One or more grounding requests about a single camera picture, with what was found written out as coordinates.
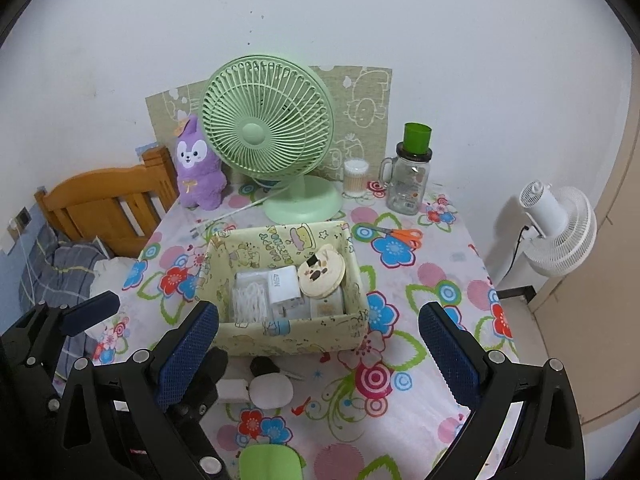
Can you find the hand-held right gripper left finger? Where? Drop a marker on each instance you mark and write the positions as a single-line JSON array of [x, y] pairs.
[[190, 352]]

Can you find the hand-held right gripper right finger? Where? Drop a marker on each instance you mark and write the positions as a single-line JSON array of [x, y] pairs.
[[447, 355]]

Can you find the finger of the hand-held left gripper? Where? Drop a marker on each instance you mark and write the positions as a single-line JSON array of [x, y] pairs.
[[202, 425], [92, 310]]

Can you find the small white box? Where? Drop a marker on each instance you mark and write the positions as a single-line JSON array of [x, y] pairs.
[[232, 390]]

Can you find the small black item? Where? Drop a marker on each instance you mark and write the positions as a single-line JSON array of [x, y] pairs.
[[262, 366]]

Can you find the white round case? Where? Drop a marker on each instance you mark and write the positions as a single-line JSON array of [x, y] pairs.
[[270, 390]]

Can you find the green oval case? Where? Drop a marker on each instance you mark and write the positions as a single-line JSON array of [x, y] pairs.
[[270, 462]]

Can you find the clear cotton swab pack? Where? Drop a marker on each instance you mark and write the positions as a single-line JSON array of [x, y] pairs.
[[248, 300]]

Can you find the cartoon print storage box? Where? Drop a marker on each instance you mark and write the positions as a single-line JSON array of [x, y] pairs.
[[285, 337]]

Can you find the white charger plug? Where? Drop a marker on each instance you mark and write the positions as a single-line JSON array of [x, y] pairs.
[[282, 285]]

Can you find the round cartoon compact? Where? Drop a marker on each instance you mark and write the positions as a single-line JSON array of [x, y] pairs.
[[320, 280]]

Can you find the grey plaid blanket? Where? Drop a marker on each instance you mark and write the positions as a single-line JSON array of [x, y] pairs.
[[60, 265]]

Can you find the floral tablecloth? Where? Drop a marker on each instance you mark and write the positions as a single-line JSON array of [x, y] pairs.
[[400, 400]]

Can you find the wooden bed headboard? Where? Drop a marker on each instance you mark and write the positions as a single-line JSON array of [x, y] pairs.
[[100, 195]]

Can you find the beige door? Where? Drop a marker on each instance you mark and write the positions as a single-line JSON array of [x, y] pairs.
[[600, 335]]

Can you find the purple plush toy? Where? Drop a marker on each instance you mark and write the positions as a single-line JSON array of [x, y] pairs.
[[197, 180]]

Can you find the glass mug jar black lid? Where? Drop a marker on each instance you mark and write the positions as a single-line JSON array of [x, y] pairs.
[[407, 190]]

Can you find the white standing fan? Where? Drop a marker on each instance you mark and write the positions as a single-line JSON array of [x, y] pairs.
[[565, 230]]

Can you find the clear cotton swab jar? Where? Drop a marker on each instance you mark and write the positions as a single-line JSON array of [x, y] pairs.
[[356, 182]]

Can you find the green plastic cup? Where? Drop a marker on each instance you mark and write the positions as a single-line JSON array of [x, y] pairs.
[[418, 137]]

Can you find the green desk fan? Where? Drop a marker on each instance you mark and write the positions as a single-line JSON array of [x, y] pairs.
[[260, 135]]

